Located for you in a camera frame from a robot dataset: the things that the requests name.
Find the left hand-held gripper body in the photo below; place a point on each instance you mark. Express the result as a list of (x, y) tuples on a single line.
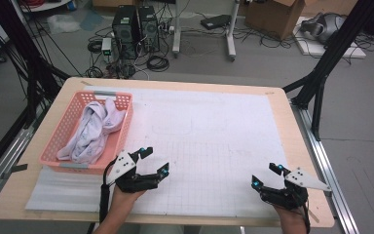
[(121, 165)]

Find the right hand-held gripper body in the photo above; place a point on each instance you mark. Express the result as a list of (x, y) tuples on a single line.
[(302, 180)]

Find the lilac patterned towel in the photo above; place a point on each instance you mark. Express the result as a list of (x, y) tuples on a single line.
[(89, 133)]

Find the pink plastic basket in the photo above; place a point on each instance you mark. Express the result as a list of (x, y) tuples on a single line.
[(61, 136)]

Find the person's left hand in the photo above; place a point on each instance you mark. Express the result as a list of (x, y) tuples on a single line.
[(121, 201)]

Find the person's right hand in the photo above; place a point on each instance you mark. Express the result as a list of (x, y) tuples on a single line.
[(292, 219)]

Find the thin wooden stick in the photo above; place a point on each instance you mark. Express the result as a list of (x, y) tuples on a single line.
[(315, 217)]

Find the white grid mat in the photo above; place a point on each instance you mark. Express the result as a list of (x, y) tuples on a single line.
[(207, 136)]

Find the small white device green light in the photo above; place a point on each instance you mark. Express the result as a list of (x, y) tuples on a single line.
[(106, 47)]

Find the wide black computer tower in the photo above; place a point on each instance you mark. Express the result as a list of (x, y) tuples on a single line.
[(125, 32)]

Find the narrow black computer tower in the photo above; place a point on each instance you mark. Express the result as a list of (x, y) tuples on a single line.
[(149, 29)]

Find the white metal stand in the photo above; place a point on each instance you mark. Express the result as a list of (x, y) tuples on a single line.
[(176, 32)]

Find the white power strip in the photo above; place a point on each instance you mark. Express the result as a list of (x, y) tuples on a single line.
[(168, 28)]

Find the white flat board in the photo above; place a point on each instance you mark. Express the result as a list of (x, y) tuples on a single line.
[(315, 48)]

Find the blue-grey sheet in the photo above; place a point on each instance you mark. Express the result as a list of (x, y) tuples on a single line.
[(91, 20)]

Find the flat black device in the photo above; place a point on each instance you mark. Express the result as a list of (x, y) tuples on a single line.
[(215, 21)]

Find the grey rounded device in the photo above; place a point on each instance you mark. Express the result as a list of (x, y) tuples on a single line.
[(326, 26)]

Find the open cardboard box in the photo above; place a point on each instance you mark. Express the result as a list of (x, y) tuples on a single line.
[(272, 18)]

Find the clear plastic bag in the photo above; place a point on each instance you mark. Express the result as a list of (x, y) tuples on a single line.
[(63, 23)]

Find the low cardboard box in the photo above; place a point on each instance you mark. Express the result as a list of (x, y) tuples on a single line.
[(112, 2)]

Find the flat cardboard sheet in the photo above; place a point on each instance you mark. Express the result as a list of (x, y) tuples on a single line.
[(331, 6)]

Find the round white table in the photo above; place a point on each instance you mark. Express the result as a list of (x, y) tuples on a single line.
[(48, 6)]

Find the aluminium rail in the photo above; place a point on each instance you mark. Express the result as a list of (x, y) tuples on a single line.
[(6, 159), (328, 172)]

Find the grey metal bracket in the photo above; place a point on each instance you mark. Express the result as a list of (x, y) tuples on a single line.
[(16, 169), (328, 193)]

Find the black metal frame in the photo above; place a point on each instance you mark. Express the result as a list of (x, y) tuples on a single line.
[(22, 48), (331, 55)]

